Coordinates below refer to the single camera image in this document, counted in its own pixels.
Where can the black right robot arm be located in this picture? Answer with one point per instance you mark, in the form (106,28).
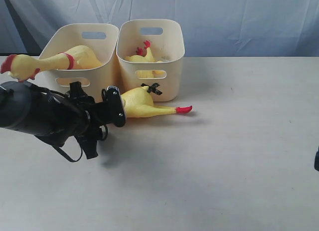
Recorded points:
(316,161)

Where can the headless rubber chicken body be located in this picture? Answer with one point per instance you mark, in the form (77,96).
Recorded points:
(139,57)

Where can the whole rubber chicken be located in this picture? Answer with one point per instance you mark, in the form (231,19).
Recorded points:
(138,103)
(24,67)

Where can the cream bin marked X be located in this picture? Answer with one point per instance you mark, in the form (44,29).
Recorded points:
(167,45)

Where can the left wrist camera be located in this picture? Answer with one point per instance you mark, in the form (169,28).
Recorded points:
(113,108)

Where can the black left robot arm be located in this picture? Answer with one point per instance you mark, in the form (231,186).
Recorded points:
(51,116)

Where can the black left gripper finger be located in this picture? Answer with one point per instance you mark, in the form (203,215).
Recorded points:
(89,146)

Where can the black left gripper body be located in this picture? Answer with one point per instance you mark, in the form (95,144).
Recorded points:
(90,124)

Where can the cream bin marked O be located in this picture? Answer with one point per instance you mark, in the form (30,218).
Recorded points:
(102,39)

